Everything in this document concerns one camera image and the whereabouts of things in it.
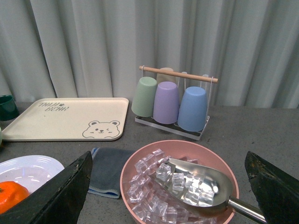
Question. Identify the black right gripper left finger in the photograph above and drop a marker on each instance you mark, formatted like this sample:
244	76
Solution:
58	201

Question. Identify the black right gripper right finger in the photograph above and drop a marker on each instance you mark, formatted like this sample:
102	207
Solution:
276	192

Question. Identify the white ridged plate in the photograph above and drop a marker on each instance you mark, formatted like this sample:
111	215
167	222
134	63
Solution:
31	171

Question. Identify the orange mandarin fruit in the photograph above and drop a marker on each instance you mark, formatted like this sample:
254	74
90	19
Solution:
11	193

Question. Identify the grey blue folded cloth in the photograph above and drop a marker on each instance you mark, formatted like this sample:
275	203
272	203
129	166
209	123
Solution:
108	163

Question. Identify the metal ice scoop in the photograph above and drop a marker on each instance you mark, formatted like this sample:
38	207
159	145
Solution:
202	190

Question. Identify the beige bear serving tray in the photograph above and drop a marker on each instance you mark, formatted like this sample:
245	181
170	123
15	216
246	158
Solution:
70	119

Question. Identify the pink bowl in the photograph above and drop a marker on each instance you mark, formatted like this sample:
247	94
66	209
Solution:
175	149

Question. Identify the clear fake ice cubes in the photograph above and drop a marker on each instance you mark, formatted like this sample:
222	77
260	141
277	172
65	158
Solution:
151	203

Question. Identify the dark green mug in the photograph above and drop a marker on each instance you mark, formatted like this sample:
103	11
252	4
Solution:
8	108

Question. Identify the blue plastic cup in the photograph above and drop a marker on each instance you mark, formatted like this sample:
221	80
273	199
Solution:
193	108

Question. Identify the green plastic cup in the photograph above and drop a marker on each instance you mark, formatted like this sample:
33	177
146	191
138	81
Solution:
143	100

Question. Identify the purple plastic cup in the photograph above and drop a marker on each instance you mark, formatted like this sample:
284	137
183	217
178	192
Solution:
166	104

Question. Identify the grey curtain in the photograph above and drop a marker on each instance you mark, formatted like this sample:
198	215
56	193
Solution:
93	48

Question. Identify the beige plastic cup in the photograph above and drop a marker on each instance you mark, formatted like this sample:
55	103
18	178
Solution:
165	78

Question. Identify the white wire cup rack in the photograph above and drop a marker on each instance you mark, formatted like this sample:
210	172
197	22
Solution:
184	81

